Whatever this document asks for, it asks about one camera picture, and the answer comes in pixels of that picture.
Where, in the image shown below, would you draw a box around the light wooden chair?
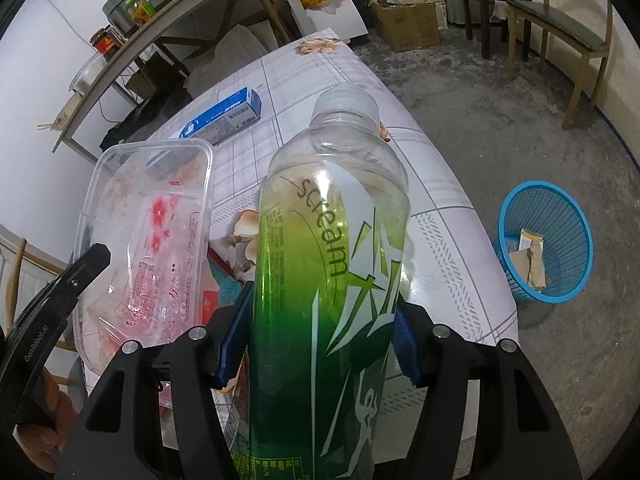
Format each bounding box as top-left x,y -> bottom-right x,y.
0,235 -> 76,356

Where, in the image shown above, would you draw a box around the blue plastic mesh basket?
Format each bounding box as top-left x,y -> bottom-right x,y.
492,179 -> 593,305

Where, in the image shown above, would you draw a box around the black cloth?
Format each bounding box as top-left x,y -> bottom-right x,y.
102,92 -> 193,151

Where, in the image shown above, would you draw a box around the floral printed tablecloth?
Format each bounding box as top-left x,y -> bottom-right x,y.
82,30 -> 518,461

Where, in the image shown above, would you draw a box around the small cardboard box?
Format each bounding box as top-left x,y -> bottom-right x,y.
125,55 -> 186,96

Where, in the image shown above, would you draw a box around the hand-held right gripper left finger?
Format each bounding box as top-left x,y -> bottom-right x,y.
52,280 -> 256,480

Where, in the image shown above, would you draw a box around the blue toothpaste box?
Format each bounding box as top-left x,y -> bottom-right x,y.
167,87 -> 264,147

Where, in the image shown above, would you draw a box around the red wrapper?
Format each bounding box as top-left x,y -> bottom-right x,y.
202,247 -> 241,326

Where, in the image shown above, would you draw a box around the person's left hand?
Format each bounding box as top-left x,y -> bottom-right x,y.
15,367 -> 81,466

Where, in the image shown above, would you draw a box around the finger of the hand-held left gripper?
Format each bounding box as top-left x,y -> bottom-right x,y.
50,242 -> 112,311

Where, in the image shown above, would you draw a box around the clear plastic bag pink print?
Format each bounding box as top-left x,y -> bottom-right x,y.
85,195 -> 211,356

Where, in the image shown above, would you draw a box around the clear glass bowl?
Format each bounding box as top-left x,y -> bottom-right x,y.
69,52 -> 108,95

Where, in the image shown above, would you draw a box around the torn cardboard piece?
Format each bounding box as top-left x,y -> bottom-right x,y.
510,245 -> 548,291

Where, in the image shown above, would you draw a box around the wooden chair dark seat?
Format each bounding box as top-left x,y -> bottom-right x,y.
505,0 -> 616,131

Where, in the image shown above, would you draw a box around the clear jar pickled vegetables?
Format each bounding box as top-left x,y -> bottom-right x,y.
125,0 -> 157,25

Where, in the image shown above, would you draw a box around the wooden side table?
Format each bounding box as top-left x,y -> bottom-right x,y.
52,0 -> 311,166

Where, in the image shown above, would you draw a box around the green drink bottle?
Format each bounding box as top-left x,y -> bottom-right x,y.
240,85 -> 412,480

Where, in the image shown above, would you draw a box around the clear plastic tray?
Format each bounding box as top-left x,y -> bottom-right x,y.
72,139 -> 215,376

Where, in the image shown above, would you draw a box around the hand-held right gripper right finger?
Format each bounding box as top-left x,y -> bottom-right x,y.
374,301 -> 583,480

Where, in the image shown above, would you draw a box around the red sauce jar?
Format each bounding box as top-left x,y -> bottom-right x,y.
89,26 -> 118,55

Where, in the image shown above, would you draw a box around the blue hose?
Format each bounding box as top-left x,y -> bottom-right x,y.
597,107 -> 640,168

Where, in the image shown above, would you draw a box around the large cardboard box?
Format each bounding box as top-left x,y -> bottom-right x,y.
370,1 -> 442,53

